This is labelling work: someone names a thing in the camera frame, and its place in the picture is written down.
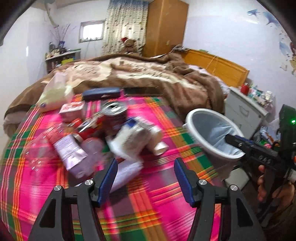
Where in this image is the white paper trash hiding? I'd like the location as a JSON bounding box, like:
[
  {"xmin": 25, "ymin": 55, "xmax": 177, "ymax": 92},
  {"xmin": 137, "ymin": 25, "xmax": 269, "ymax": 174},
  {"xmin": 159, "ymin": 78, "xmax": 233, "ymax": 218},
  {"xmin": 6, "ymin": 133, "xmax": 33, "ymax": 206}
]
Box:
[{"xmin": 110, "ymin": 160, "xmax": 144, "ymax": 193}]

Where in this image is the white blue crushed carton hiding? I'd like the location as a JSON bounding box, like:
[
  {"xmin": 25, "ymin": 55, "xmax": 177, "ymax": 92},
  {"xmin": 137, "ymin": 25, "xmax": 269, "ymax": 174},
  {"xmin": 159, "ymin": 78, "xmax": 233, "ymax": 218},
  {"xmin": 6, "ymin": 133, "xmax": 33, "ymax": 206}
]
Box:
[{"xmin": 106, "ymin": 117, "xmax": 168, "ymax": 162}]

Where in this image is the red drink can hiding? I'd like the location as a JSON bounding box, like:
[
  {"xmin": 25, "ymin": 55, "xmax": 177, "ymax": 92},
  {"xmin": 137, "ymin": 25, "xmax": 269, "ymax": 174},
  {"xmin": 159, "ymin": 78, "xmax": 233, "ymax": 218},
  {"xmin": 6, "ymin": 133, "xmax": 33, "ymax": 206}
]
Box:
[{"xmin": 101, "ymin": 101, "xmax": 127, "ymax": 136}]

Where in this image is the white round trash bin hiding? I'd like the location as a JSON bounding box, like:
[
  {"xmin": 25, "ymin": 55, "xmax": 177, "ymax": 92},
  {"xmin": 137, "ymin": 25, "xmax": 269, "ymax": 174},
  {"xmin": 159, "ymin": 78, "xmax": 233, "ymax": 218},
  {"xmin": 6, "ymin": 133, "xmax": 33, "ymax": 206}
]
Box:
[{"xmin": 182, "ymin": 108, "xmax": 246, "ymax": 179}]

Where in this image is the person's right hand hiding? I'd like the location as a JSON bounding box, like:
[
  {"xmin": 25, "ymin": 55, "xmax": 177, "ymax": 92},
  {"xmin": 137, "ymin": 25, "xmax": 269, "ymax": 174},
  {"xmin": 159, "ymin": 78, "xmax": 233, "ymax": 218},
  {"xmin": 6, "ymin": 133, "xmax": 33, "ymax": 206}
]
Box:
[{"xmin": 257, "ymin": 165, "xmax": 295, "ymax": 211}]

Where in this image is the grey drawer cabinet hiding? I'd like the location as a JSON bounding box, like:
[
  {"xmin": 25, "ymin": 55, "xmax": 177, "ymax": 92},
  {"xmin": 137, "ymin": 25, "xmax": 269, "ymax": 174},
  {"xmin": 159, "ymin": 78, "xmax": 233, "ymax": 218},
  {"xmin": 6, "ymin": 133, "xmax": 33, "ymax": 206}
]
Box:
[{"xmin": 225, "ymin": 87, "xmax": 269, "ymax": 139}]

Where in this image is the translucent white bin liner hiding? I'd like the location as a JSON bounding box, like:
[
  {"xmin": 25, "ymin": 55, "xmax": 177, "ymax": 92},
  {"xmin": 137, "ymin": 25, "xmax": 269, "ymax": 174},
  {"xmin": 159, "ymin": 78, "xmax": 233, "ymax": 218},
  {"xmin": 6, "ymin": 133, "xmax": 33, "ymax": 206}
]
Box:
[{"xmin": 191, "ymin": 112, "xmax": 241, "ymax": 158}]

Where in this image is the pink plaid cloth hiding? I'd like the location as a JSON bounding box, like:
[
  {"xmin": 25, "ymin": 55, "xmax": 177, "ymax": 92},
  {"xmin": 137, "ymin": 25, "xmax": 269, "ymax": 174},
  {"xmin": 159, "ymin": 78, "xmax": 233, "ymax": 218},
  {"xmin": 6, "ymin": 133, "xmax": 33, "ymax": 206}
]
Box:
[{"xmin": 1, "ymin": 97, "xmax": 221, "ymax": 240}]

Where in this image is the red snack wrapper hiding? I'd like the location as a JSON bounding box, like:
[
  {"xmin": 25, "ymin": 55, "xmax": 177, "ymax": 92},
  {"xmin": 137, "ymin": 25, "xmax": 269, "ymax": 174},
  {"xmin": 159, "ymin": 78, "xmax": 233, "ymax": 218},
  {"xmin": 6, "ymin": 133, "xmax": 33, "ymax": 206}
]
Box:
[{"xmin": 71, "ymin": 112, "xmax": 105, "ymax": 143}]

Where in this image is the red jar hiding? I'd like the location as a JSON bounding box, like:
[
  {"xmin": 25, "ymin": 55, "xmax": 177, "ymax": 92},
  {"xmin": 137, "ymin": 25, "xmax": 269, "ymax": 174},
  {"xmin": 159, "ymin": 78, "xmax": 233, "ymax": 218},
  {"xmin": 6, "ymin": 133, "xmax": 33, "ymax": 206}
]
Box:
[{"xmin": 240, "ymin": 83, "xmax": 249, "ymax": 96}]

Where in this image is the clear plastic bottle pink label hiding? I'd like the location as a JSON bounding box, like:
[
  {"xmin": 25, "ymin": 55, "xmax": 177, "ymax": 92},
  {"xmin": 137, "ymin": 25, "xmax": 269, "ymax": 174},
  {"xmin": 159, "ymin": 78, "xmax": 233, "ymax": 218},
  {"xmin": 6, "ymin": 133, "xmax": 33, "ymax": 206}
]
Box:
[{"xmin": 23, "ymin": 126, "xmax": 104, "ymax": 181}]

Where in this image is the brown patterned fleece blanket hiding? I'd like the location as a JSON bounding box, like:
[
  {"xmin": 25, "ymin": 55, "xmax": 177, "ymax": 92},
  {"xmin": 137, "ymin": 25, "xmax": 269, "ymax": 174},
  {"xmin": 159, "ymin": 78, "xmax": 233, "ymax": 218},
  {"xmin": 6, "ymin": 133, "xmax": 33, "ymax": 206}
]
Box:
[{"xmin": 3, "ymin": 53, "xmax": 225, "ymax": 137}]

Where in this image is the wooden headboard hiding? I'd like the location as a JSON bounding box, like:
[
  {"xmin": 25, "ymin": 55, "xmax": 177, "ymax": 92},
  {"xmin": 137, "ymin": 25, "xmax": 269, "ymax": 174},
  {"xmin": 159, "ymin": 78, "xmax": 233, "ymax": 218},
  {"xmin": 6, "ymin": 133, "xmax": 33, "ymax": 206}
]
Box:
[{"xmin": 181, "ymin": 49, "xmax": 249, "ymax": 87}]

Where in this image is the red white milk carton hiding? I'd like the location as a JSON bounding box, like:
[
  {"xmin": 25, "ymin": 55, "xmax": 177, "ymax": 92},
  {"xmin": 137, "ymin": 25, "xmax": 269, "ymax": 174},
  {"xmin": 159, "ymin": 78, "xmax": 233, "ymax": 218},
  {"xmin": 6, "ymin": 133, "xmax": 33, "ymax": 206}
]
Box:
[{"xmin": 59, "ymin": 101, "xmax": 86, "ymax": 123}]

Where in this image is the dark blue glasses case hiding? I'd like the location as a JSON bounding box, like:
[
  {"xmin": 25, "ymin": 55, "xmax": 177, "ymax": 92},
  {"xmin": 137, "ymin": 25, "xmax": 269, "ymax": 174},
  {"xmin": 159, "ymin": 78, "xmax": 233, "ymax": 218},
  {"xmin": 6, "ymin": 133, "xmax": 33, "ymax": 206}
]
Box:
[{"xmin": 82, "ymin": 87, "xmax": 121, "ymax": 101}]

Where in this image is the black smartphone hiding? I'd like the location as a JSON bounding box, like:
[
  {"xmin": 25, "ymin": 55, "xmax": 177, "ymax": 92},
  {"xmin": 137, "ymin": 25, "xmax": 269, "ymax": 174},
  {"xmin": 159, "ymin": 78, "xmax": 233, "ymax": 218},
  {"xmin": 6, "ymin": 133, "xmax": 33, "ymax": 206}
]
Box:
[{"xmin": 123, "ymin": 87, "xmax": 162, "ymax": 96}]

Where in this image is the soft tissue pack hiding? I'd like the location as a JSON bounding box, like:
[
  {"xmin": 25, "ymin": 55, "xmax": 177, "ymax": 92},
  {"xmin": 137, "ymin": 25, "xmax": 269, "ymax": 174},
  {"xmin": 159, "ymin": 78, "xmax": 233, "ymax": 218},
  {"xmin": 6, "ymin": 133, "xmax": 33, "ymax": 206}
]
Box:
[{"xmin": 36, "ymin": 72, "xmax": 74, "ymax": 113}]

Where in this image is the cluttered side shelf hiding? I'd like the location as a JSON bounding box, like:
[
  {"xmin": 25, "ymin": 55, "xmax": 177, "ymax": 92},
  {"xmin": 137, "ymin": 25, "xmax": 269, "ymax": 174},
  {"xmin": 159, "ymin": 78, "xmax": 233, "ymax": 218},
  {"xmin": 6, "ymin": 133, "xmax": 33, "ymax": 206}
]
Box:
[{"xmin": 45, "ymin": 41, "xmax": 81, "ymax": 73}]

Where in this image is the brown teddy bear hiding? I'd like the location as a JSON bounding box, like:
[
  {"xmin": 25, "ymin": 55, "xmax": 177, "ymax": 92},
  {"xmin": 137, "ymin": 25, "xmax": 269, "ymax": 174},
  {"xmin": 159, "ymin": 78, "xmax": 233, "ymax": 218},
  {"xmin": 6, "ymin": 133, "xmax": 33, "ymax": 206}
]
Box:
[{"xmin": 120, "ymin": 37, "xmax": 139, "ymax": 56}]

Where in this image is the wooden wardrobe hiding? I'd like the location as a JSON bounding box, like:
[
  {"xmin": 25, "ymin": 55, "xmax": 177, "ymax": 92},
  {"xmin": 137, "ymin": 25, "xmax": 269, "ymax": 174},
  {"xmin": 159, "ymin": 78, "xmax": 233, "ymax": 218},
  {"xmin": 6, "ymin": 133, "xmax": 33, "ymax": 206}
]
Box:
[{"xmin": 142, "ymin": 0, "xmax": 189, "ymax": 57}]

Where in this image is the small window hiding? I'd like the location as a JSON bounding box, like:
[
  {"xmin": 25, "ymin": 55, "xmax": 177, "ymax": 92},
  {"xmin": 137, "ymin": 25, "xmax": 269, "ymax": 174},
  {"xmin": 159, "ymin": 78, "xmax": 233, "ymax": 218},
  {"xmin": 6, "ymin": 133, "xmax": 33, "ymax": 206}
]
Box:
[{"xmin": 79, "ymin": 20, "xmax": 105, "ymax": 43}]

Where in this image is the patterned curtain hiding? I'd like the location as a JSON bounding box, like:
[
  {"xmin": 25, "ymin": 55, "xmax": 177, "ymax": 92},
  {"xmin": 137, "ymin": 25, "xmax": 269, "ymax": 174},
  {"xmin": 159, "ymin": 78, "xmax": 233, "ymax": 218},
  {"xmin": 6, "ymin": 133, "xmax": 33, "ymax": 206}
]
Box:
[{"xmin": 102, "ymin": 1, "xmax": 149, "ymax": 55}]

